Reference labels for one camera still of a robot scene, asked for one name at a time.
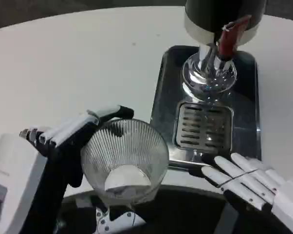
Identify red tap lever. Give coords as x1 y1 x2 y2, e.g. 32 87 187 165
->
219 15 252 58

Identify black drink dispenser chrome stand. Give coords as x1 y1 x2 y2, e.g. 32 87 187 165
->
182 0 266 102

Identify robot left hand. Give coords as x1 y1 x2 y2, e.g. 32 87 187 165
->
0 104 147 234

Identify slotted steel drain grid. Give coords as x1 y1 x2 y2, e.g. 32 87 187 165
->
173 101 235 150

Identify clear ribbed glass cup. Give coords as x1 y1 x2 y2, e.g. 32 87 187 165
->
80 118 169 206

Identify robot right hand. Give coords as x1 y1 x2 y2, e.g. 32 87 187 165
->
189 153 293 232

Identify steel drip tray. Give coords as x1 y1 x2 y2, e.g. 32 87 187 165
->
150 45 262 171

